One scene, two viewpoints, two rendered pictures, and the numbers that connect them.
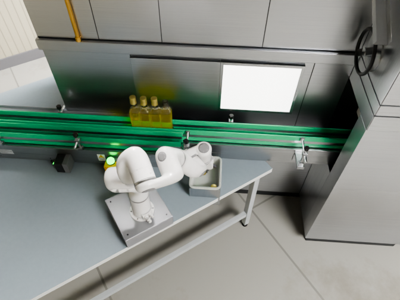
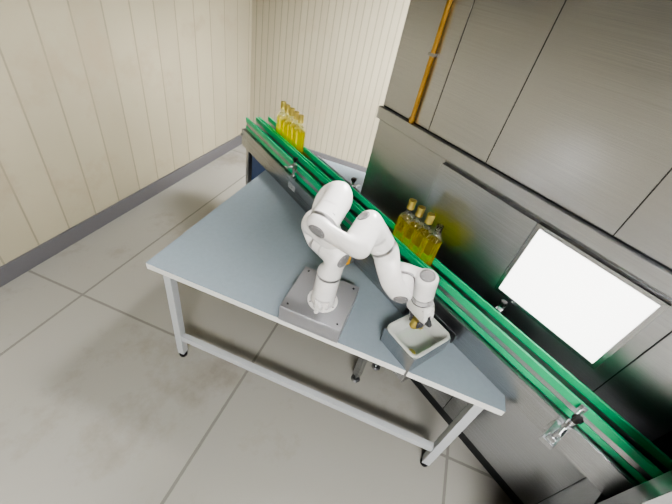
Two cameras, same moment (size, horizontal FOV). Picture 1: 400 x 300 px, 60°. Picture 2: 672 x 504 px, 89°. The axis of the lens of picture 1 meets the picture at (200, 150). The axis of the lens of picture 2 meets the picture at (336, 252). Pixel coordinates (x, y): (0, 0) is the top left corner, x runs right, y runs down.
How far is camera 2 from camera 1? 0.66 m
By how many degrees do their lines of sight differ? 32
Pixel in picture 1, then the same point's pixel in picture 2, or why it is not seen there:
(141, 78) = (438, 194)
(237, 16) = (603, 171)
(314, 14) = not seen: outside the picture
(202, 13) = (556, 146)
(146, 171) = (330, 208)
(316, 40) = not seen: outside the picture
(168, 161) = (364, 222)
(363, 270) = not seen: outside the picture
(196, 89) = (486, 243)
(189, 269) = (323, 434)
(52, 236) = (246, 257)
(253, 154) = (494, 371)
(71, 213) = (276, 257)
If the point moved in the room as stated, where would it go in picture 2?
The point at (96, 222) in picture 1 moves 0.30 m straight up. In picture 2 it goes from (283, 279) to (289, 227)
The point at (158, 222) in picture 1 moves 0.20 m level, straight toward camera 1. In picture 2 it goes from (322, 322) to (286, 354)
